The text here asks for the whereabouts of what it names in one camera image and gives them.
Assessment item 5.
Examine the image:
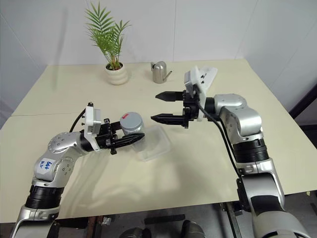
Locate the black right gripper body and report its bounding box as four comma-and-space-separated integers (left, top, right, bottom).
182, 85, 200, 129

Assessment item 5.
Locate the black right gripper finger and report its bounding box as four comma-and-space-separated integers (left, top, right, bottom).
155, 91, 185, 103
151, 113, 186, 126

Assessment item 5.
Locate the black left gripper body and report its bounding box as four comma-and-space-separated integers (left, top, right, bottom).
95, 119, 118, 156

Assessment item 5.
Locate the clear jar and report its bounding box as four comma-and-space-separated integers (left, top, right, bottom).
120, 112, 146, 144

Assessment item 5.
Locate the grey jar lid red mark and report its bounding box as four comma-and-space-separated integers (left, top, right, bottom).
119, 112, 145, 132

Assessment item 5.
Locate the clear plastic box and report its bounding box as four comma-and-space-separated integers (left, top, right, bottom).
132, 125, 172, 163

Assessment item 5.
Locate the steel watering can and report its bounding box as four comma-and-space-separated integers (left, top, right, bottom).
150, 60, 173, 84

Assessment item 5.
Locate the white ribbed plant pot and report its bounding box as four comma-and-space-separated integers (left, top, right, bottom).
104, 62, 129, 86

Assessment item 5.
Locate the black flat bar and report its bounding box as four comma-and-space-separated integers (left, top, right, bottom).
144, 214, 186, 225

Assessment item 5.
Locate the green palm plant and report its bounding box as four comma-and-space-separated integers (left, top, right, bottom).
84, 1, 132, 70

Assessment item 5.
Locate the dark rounded shape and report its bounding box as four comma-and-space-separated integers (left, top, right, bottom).
181, 219, 207, 238
121, 227, 153, 238

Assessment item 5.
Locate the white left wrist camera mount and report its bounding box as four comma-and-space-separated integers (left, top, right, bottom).
83, 103, 103, 152

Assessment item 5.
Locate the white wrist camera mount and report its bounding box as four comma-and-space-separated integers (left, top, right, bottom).
183, 64, 218, 122
83, 103, 103, 152

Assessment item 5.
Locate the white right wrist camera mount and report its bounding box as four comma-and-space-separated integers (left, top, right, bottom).
183, 64, 218, 122

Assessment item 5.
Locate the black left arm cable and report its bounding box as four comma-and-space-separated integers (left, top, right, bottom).
69, 113, 86, 133

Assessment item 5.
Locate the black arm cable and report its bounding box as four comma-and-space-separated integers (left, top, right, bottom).
194, 85, 246, 182
69, 113, 86, 133

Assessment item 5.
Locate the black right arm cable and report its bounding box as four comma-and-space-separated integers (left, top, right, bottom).
194, 85, 246, 182

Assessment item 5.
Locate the black furniture frame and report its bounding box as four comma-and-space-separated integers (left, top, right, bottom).
289, 81, 317, 130

